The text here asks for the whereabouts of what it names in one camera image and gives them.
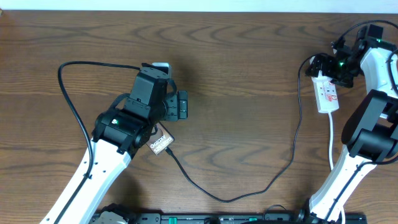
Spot white power strip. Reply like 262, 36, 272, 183
310, 69, 339, 114

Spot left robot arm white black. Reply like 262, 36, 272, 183
42, 62, 188, 223

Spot black usb charger cable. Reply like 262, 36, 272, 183
164, 52, 330, 203

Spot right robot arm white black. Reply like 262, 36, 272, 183
298, 20, 397, 223

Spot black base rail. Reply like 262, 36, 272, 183
90, 203, 368, 224

